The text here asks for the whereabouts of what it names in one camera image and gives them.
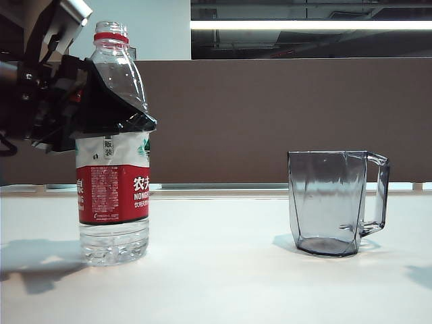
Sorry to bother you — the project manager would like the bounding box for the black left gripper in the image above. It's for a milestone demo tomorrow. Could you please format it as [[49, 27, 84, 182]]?
[[16, 53, 159, 153]]

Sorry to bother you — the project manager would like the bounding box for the clear water bottle red label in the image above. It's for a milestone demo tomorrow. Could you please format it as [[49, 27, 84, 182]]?
[[76, 20, 151, 267]]

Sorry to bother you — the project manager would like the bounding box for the grey transparent faceted mug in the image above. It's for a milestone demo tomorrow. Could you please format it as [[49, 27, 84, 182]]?
[[287, 151, 392, 259]]

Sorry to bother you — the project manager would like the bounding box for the beige round column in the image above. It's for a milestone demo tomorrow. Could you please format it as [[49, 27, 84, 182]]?
[[23, 0, 70, 62]]

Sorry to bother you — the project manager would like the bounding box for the brown fabric desk partition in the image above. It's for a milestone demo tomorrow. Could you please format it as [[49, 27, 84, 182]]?
[[0, 59, 432, 186]]

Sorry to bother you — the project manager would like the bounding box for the long white ceiling light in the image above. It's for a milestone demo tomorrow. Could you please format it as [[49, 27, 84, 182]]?
[[190, 20, 432, 30]]

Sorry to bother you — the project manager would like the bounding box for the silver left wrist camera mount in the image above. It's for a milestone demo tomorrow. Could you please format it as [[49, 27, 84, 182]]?
[[42, 0, 94, 63]]

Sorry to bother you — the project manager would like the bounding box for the white desk cable slot cover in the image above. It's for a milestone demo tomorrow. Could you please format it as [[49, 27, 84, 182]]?
[[150, 191, 291, 200]]

